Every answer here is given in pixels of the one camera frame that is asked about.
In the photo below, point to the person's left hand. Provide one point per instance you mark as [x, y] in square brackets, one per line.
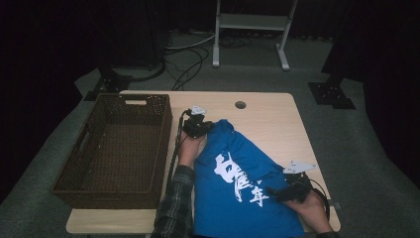
[189, 150]

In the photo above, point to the grey tape strip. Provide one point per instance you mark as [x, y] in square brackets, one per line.
[336, 206]

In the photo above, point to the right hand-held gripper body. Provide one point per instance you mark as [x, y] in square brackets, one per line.
[298, 188]

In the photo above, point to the black stand with square base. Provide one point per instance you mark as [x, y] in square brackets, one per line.
[332, 94]

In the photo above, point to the person's right hand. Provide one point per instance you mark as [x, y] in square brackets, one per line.
[310, 211]

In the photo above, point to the brown wicker basket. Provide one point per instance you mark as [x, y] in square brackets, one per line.
[125, 148]

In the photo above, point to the white metal stand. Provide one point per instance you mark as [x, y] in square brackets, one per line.
[252, 21]

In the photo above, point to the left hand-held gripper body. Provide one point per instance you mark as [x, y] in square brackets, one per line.
[194, 125]

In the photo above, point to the black stand with flat feet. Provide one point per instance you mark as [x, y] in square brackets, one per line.
[110, 82]

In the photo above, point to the blue printed t-shirt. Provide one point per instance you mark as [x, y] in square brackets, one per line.
[237, 205]

